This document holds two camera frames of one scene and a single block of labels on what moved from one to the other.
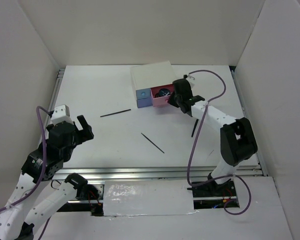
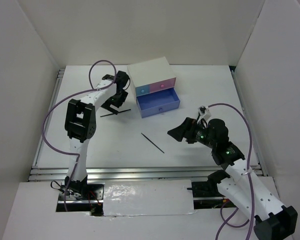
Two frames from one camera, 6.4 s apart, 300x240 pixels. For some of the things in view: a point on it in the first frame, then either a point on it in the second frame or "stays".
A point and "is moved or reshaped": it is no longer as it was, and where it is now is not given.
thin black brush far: (114, 113) stays
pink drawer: (160, 100) to (162, 85)
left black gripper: (87, 129) to (122, 99)
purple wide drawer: (144, 102) is moved or reshaped
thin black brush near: (152, 142) stays
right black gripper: (172, 101) to (186, 129)
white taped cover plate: (130, 198) stays
